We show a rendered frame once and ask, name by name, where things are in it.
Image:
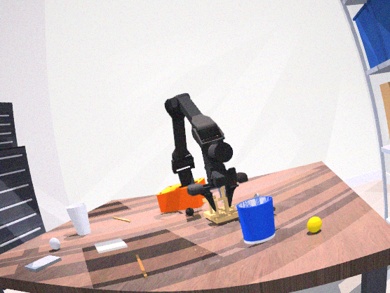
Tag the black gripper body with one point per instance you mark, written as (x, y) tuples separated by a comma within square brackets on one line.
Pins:
[(198, 189)]

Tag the yellow ball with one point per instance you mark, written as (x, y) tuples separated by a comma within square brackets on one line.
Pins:
[(314, 224)]

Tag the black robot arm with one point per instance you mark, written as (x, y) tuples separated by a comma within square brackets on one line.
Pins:
[(207, 134)]

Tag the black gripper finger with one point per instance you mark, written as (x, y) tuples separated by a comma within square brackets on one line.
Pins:
[(230, 192), (209, 197)]

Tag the white ball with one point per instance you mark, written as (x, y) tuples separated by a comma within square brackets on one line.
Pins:
[(54, 243)]

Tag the blue mug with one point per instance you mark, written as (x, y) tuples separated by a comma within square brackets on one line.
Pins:
[(257, 219)]

